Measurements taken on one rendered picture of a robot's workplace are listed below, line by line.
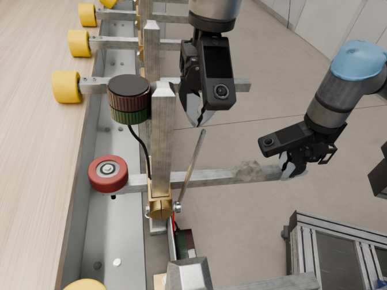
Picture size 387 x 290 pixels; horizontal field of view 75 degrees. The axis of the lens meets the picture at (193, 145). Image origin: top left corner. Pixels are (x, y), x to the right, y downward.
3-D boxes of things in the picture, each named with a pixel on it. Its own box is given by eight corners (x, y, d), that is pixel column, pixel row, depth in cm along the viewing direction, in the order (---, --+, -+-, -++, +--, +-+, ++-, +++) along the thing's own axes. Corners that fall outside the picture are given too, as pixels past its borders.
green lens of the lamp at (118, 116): (149, 99, 41) (149, 88, 40) (152, 124, 37) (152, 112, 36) (110, 100, 40) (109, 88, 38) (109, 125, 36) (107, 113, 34)
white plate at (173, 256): (164, 193, 74) (166, 172, 67) (177, 292, 57) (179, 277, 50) (162, 194, 74) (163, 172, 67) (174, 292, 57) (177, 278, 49)
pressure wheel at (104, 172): (130, 182, 64) (127, 151, 56) (131, 210, 59) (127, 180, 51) (97, 184, 63) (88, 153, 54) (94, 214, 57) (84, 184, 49)
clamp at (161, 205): (166, 171, 65) (166, 157, 61) (172, 218, 56) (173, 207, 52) (143, 172, 64) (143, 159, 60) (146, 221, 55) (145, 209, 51)
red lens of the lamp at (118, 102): (149, 86, 39) (149, 73, 38) (151, 110, 35) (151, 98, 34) (109, 87, 38) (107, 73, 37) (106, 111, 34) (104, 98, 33)
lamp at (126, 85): (150, 166, 53) (149, 73, 38) (152, 188, 49) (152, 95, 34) (121, 168, 52) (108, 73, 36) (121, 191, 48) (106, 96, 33)
